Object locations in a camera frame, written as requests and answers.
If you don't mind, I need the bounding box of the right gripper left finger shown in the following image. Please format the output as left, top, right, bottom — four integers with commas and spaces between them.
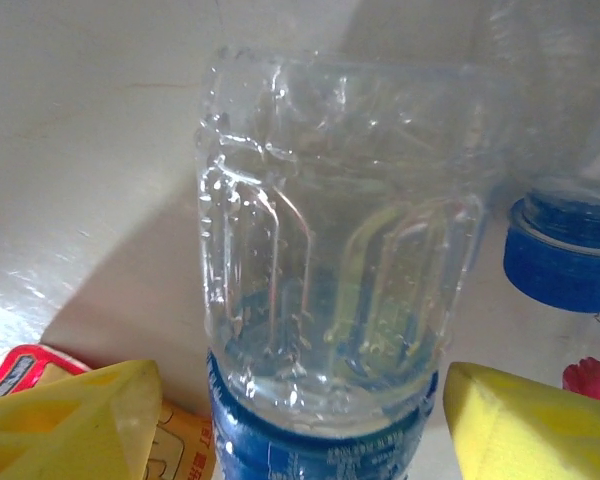
0, 358, 164, 480

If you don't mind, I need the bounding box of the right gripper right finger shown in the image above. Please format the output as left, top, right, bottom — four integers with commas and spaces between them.
442, 360, 600, 480

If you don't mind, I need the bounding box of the red yellow label bottle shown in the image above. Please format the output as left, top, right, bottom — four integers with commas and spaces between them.
0, 343, 216, 480

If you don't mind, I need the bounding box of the clear bottle blue label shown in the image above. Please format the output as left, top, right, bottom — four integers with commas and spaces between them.
193, 45, 491, 480
472, 0, 600, 314

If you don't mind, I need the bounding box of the crumpled white red-print wrapper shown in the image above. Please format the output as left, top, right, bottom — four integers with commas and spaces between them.
562, 353, 600, 405

